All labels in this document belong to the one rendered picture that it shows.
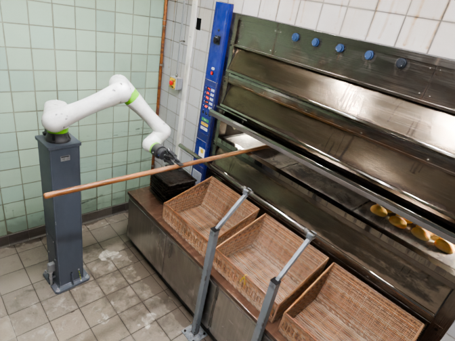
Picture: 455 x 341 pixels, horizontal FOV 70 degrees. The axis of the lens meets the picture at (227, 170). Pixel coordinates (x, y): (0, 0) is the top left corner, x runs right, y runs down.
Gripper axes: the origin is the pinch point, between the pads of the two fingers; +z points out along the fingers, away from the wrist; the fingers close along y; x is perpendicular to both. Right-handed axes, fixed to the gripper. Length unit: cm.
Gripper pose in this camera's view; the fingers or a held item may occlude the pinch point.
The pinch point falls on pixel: (178, 166)
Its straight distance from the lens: 208.8
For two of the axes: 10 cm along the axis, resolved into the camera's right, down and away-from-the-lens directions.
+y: -1.7, 8.8, 4.4
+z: 6.6, 4.4, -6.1
